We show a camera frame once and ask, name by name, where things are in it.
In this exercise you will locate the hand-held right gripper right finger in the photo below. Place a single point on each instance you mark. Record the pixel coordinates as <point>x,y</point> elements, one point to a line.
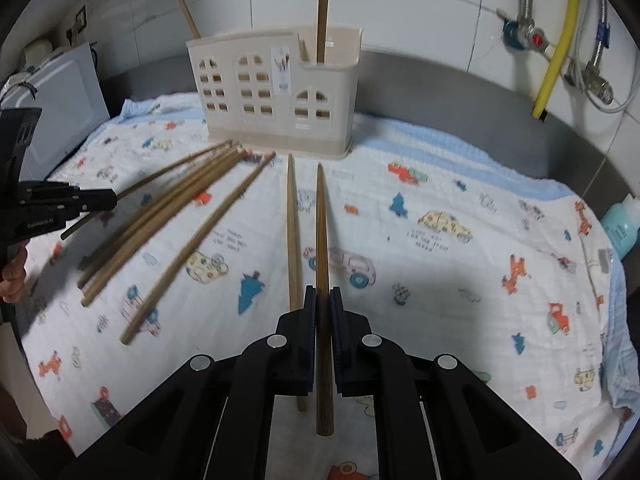
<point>336,320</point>

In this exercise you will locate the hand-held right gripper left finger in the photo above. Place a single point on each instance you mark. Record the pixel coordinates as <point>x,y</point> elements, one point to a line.
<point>310,320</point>

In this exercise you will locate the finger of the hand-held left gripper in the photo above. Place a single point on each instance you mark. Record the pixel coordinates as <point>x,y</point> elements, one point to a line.
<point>75,200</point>

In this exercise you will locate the wooden chopstick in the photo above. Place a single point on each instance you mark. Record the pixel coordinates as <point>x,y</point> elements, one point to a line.
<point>324,260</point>
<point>150,222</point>
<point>150,212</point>
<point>292,235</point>
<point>186,10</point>
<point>150,242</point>
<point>165,170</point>
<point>324,10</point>
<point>200,240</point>

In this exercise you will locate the beige plastic utensil holder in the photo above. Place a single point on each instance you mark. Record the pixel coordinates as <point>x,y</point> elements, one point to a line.
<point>285,125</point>

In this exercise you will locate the person's left hand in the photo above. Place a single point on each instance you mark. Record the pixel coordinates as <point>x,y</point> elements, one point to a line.
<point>12,280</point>

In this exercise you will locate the white appliance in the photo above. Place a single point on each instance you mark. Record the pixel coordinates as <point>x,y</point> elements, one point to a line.
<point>65,100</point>

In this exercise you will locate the white printed cloth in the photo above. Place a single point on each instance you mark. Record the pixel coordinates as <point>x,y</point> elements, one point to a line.
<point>450,310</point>

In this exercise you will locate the teal bottle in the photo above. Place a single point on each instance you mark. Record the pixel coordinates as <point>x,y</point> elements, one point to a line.
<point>620,230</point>

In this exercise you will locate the metal angle valve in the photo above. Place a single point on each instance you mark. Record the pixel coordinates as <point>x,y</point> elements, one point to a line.
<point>592,82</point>

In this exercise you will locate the wall socket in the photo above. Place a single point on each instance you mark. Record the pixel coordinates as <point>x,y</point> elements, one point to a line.
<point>80,17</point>

